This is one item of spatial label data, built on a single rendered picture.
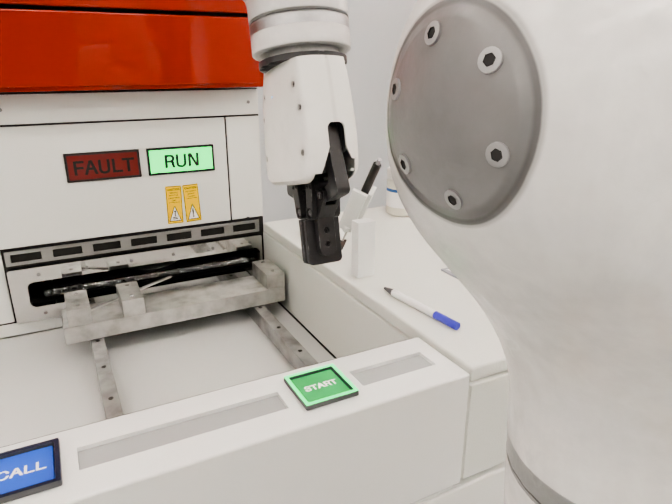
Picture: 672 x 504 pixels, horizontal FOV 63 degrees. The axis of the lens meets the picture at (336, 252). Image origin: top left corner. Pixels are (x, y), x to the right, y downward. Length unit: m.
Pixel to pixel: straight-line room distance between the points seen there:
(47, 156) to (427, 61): 0.88
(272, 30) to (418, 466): 0.44
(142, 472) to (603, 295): 0.40
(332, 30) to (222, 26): 0.54
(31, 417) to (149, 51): 0.56
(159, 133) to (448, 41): 0.88
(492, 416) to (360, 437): 0.17
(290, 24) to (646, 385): 0.35
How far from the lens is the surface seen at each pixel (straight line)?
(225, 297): 0.97
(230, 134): 1.05
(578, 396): 0.24
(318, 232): 0.47
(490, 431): 0.67
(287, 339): 0.88
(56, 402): 0.88
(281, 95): 0.47
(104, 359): 0.89
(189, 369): 0.89
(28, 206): 1.03
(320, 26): 0.46
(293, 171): 0.45
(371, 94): 2.90
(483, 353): 0.63
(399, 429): 0.57
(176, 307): 0.96
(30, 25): 0.95
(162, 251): 1.05
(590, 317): 0.18
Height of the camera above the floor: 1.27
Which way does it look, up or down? 19 degrees down
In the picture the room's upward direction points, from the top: straight up
